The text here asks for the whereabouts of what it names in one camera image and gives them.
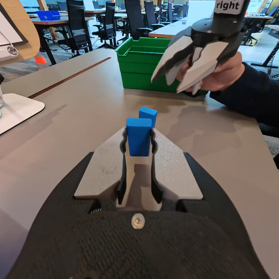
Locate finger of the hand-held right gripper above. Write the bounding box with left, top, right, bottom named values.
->
left=151, top=34, right=196, bottom=86
left=176, top=41, right=230, bottom=95

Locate orange traffic cone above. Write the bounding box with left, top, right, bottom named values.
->
left=34, top=51, right=49, bottom=70

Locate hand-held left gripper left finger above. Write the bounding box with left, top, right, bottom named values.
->
left=74, top=128, right=127, bottom=205

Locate wooden backing board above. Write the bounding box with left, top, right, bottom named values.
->
left=0, top=0, right=41, bottom=66

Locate black office chair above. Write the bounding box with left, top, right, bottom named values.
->
left=92, top=2, right=117, bottom=50
left=117, top=0, right=153, bottom=41
left=55, top=0, right=93, bottom=58

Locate white document stand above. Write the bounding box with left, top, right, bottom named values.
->
left=0, top=46, right=45, bottom=135

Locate green plastic bin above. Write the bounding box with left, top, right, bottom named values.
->
left=115, top=37, right=209, bottom=95

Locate blue rectangular block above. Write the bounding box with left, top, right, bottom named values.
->
left=126, top=118, right=152, bottom=157
left=139, top=107, right=158, bottom=129

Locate person's right hand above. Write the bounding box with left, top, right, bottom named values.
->
left=175, top=52, right=243, bottom=92

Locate printed instruction sheet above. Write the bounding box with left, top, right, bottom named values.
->
left=0, top=9, right=25, bottom=47

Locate small blue storage bin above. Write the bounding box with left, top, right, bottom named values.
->
left=36, top=10, right=61, bottom=20

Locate person's right forearm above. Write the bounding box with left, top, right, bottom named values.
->
left=209, top=62, right=279, bottom=129

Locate wooden background table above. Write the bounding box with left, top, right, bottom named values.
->
left=30, top=16, right=95, bottom=66
left=148, top=19, right=193, bottom=39

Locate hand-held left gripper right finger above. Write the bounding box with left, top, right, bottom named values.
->
left=151, top=128, right=204, bottom=203

